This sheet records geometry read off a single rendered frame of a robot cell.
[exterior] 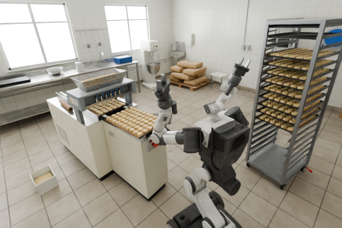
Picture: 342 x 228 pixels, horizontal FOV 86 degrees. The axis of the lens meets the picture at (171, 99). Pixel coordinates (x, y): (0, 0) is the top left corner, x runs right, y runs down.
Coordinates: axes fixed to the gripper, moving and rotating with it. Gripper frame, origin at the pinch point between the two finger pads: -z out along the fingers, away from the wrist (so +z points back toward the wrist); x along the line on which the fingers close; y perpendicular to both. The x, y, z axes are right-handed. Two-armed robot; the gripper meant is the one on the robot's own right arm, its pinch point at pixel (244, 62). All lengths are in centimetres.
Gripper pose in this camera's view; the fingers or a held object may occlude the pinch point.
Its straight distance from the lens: 146.6
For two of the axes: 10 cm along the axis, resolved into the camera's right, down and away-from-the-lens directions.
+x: -9.3, -2.8, -2.1
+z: -3.5, 8.2, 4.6
